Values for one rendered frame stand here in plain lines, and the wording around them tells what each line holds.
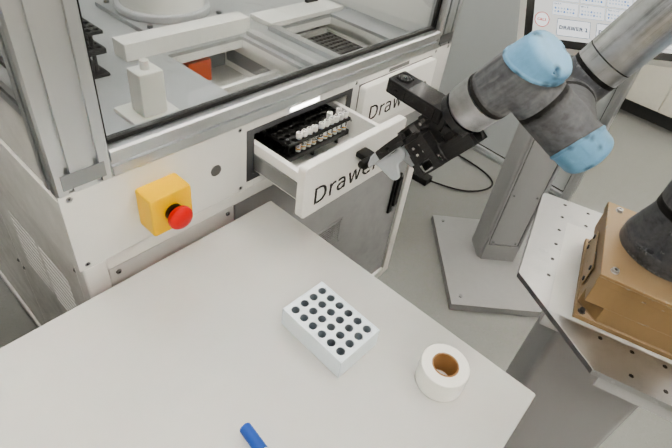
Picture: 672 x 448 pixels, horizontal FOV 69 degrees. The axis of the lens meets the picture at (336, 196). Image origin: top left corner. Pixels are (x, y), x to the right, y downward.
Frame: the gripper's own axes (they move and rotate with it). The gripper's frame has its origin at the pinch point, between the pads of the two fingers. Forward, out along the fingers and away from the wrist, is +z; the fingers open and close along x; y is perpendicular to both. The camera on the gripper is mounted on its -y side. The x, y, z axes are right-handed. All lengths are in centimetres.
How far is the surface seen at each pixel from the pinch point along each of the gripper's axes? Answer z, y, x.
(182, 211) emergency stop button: 8.7, -8.1, -33.0
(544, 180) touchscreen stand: 32, 35, 97
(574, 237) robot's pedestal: -5.7, 35.5, 29.9
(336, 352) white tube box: 0.7, 21.5, -28.0
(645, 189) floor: 54, 83, 212
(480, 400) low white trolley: -7.7, 38.3, -17.1
